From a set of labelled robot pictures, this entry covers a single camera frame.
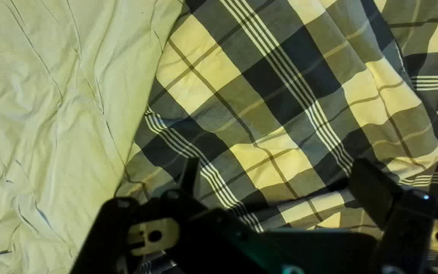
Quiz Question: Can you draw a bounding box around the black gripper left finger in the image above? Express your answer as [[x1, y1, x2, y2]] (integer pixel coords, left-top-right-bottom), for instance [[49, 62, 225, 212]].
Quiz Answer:
[[175, 158, 200, 199]]

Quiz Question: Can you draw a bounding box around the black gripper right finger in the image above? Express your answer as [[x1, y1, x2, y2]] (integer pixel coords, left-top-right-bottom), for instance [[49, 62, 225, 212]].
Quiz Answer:
[[349, 159, 405, 229]]

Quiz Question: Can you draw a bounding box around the cream fitted mattress sheet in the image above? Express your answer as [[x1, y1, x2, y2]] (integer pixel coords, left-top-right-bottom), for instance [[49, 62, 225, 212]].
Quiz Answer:
[[0, 0, 183, 274]]

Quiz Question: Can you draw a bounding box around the plaid black yellow bed sheet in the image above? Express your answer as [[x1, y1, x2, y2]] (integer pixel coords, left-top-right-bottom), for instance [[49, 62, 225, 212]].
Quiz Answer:
[[117, 0, 438, 231]]

